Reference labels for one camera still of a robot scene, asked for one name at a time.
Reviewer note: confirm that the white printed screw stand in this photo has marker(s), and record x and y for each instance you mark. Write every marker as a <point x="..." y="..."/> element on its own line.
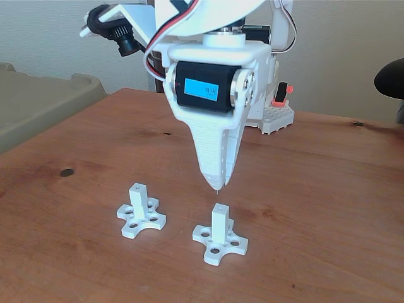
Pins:
<point x="219" y="224"/>
<point x="137" y="202"/>

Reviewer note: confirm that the orange and black clamp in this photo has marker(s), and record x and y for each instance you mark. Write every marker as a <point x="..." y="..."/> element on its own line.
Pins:
<point x="281" y="91"/>

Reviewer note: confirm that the beige plastic bin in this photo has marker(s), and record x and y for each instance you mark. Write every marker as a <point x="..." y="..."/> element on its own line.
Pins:
<point x="38" y="101"/>

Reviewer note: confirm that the dark wooden post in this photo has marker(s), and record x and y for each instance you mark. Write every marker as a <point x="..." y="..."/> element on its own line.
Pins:
<point x="156" y="86"/>

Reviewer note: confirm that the black chair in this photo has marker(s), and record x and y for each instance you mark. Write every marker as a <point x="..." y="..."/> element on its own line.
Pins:
<point x="389" y="79"/>

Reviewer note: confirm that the white studded base plate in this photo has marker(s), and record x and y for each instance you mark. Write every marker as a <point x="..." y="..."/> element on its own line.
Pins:
<point x="277" y="118"/>

